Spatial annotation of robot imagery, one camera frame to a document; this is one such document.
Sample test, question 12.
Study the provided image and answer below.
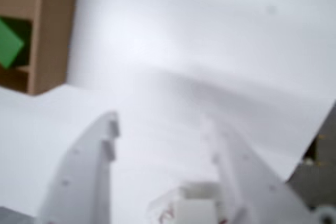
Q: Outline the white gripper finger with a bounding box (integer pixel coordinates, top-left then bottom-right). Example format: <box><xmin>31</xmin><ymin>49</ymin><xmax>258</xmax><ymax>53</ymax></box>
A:
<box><xmin>38</xmin><ymin>111</ymin><xmax>120</xmax><ymax>224</ymax></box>
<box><xmin>206</xmin><ymin>121</ymin><xmax>320</xmax><ymax>224</ymax></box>

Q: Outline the green cube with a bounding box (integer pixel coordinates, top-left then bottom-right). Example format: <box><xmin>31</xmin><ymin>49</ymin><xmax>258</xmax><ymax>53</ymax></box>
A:
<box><xmin>0</xmin><ymin>16</ymin><xmax>26</xmax><ymax>69</ymax></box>

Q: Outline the brown cardboard box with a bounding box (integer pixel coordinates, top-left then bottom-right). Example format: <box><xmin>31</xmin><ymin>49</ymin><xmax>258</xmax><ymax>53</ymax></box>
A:
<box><xmin>0</xmin><ymin>0</ymin><xmax>79</xmax><ymax>96</ymax></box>

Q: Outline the motor controller circuit board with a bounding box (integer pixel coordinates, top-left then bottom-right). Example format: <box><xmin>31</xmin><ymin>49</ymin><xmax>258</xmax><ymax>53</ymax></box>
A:
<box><xmin>301</xmin><ymin>126</ymin><xmax>336</xmax><ymax>169</ymax></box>

